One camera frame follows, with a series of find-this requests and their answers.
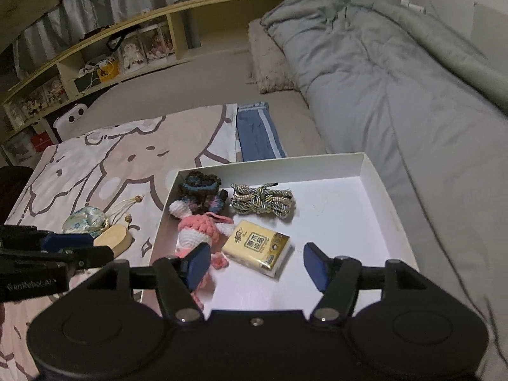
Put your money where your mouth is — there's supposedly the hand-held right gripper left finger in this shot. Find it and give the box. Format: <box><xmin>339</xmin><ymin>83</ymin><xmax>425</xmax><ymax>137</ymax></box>
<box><xmin>59</xmin><ymin>242</ymin><xmax>212</xmax><ymax>323</ymax></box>

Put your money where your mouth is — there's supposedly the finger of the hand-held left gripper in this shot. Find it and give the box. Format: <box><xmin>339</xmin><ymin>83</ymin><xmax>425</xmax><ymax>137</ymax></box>
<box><xmin>0</xmin><ymin>245</ymin><xmax>115</xmax><ymax>275</ymax></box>
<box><xmin>0</xmin><ymin>225</ymin><xmax>95</xmax><ymax>253</ymax></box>

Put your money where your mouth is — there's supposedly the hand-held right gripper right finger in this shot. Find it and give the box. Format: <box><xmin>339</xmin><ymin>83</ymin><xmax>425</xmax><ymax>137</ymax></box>
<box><xmin>303</xmin><ymin>242</ymin><xmax>451</xmax><ymax>323</ymax></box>

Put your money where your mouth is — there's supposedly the blue floral brocade pouch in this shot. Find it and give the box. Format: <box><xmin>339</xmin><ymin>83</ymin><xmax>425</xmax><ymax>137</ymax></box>
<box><xmin>61</xmin><ymin>194</ymin><xmax>144</xmax><ymax>239</ymax></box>

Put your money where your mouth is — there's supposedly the pink crochet doll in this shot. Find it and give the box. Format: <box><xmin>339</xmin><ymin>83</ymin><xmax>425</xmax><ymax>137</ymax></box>
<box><xmin>169</xmin><ymin>200</ymin><xmax>233</xmax><ymax>311</ymax></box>

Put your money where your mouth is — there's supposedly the oval wooden box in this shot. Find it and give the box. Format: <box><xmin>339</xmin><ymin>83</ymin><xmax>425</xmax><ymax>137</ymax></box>
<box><xmin>93</xmin><ymin>224</ymin><xmax>134</xmax><ymax>255</ymax></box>

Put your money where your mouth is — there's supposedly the white cardboard box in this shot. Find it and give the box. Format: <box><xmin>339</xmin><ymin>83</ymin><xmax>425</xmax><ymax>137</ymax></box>
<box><xmin>140</xmin><ymin>151</ymin><xmax>422</xmax><ymax>312</ymax></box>

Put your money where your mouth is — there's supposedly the yellow tissue pack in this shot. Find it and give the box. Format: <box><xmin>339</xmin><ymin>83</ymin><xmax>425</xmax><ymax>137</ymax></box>
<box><xmin>221</xmin><ymin>220</ymin><xmax>295</xmax><ymax>279</ymax></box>

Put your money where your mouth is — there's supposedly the dark crochet toy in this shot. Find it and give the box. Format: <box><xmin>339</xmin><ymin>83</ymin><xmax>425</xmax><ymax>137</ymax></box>
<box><xmin>178</xmin><ymin>171</ymin><xmax>229</xmax><ymax>213</ymax></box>

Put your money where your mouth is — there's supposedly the braided rope bundle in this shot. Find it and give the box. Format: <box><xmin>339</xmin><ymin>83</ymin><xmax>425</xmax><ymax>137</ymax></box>
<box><xmin>230</xmin><ymin>182</ymin><xmax>297</xmax><ymax>219</ymax></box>

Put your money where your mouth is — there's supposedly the dark chair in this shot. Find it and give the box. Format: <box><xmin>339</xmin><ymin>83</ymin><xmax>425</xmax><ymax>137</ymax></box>
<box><xmin>0</xmin><ymin>166</ymin><xmax>35</xmax><ymax>224</ymax></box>

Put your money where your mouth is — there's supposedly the cartoon printed blanket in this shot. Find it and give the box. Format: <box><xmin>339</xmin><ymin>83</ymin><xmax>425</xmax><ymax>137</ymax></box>
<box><xmin>0</xmin><ymin>103</ymin><xmax>243</xmax><ymax>381</ymax></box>

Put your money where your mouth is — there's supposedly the red box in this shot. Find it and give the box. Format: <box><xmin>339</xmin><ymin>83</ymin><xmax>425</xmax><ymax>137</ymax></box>
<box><xmin>31</xmin><ymin>132</ymin><xmax>53</xmax><ymax>152</ymax></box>

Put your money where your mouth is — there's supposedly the white device with dark eyes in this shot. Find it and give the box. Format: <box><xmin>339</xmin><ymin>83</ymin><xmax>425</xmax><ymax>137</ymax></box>
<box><xmin>53</xmin><ymin>103</ymin><xmax>90</xmax><ymax>142</ymax></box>

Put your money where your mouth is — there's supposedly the row of boxed figurines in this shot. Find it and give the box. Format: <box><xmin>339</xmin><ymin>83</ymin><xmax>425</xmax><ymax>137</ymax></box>
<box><xmin>3</xmin><ymin>78</ymin><xmax>69</xmax><ymax>128</ymax></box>

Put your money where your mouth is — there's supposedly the blue striped towel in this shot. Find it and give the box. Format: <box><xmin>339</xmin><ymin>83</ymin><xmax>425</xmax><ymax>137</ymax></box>
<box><xmin>236</xmin><ymin>101</ymin><xmax>289</xmax><ymax>162</ymax></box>

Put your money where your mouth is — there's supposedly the dark box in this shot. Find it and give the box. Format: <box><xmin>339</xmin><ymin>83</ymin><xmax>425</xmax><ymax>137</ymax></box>
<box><xmin>73</xmin><ymin>75</ymin><xmax>98</xmax><ymax>96</ymax></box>

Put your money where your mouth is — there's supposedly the small yellow bag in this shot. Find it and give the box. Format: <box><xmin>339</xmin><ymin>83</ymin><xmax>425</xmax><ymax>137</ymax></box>
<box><xmin>97</xmin><ymin>61</ymin><xmax>120</xmax><ymax>83</ymax></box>

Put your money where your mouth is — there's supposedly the grey duvet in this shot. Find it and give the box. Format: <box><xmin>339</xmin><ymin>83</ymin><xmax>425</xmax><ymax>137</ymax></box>
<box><xmin>260</xmin><ymin>0</ymin><xmax>508</xmax><ymax>381</ymax></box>

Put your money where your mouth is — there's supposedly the fuzzy beige pillow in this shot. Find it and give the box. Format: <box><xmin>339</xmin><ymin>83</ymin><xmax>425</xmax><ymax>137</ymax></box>
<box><xmin>248</xmin><ymin>19</ymin><xmax>303</xmax><ymax>94</ymax></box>

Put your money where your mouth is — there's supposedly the wooden headboard shelf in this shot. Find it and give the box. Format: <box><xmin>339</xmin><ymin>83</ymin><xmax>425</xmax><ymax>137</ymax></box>
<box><xmin>0</xmin><ymin>0</ymin><xmax>296</xmax><ymax>155</ymax></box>

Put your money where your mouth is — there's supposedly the white charger with cables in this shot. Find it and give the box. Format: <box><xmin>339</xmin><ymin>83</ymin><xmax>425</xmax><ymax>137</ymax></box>
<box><xmin>81</xmin><ymin>59</ymin><xmax>108</xmax><ymax>75</ymax></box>

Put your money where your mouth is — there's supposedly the black bag handle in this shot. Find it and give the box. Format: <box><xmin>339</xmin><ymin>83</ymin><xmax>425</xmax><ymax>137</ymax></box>
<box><xmin>107</xmin><ymin>29</ymin><xmax>138</xmax><ymax>51</ymax></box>

